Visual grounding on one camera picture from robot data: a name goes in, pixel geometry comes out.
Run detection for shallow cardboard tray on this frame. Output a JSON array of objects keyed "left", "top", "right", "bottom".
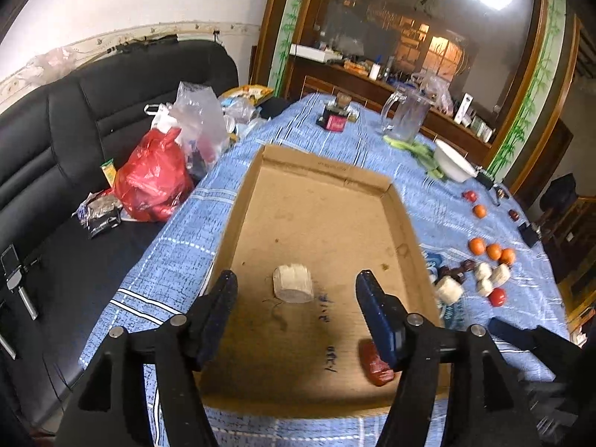
[{"left": 199, "top": 145, "right": 438, "bottom": 418}]

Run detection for small black box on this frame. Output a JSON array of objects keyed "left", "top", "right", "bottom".
[{"left": 518, "top": 223, "right": 540, "bottom": 248}]

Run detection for red plastic bag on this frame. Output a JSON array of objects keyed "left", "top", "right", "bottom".
[{"left": 113, "top": 127, "right": 193, "bottom": 222}]

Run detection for small far tangerine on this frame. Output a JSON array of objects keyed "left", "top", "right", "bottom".
[{"left": 473, "top": 205, "right": 487, "bottom": 219}]

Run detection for orange tangerine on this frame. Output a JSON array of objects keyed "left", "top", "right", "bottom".
[
  {"left": 468, "top": 237, "right": 486, "bottom": 256},
  {"left": 486, "top": 243, "right": 502, "bottom": 261},
  {"left": 499, "top": 247, "right": 516, "bottom": 266}
]

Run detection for black leather sofa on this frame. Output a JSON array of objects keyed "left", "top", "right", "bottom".
[{"left": 1, "top": 41, "right": 238, "bottom": 427}]

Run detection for wooden sideboard cabinet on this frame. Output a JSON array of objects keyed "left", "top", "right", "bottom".
[{"left": 282, "top": 57, "right": 491, "bottom": 167}]

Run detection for clear glass pitcher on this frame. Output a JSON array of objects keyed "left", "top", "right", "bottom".
[{"left": 381, "top": 84, "right": 433, "bottom": 142}]

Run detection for dark bottle with red label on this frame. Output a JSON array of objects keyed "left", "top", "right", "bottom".
[{"left": 316, "top": 93, "right": 359, "bottom": 133}]

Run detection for dark red date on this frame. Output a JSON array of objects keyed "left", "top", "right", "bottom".
[
  {"left": 508, "top": 209, "right": 519, "bottom": 222},
  {"left": 438, "top": 265, "right": 460, "bottom": 279},
  {"left": 461, "top": 259, "right": 477, "bottom": 272}
]

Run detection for green leafy vegetables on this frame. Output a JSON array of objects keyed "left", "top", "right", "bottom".
[{"left": 383, "top": 135, "right": 447, "bottom": 181}]

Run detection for clear plastic bag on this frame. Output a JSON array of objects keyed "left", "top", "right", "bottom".
[{"left": 170, "top": 82, "right": 229, "bottom": 180}]

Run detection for white bowl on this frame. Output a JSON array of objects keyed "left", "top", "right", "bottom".
[{"left": 433, "top": 139, "right": 478, "bottom": 184}]

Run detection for blue plaid tablecloth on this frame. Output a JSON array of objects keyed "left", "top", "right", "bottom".
[{"left": 79, "top": 91, "right": 572, "bottom": 447}]

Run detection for far red tomato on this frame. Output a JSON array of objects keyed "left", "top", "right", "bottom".
[{"left": 462, "top": 190, "right": 478, "bottom": 203}]

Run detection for red cherry tomato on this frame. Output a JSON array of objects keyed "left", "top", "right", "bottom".
[{"left": 488, "top": 288, "right": 507, "bottom": 308}]

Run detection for silver snack packet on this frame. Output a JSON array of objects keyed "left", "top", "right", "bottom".
[{"left": 73, "top": 189, "right": 122, "bottom": 238}]

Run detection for black power adapter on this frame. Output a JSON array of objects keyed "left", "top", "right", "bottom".
[{"left": 475, "top": 169, "right": 495, "bottom": 191}]

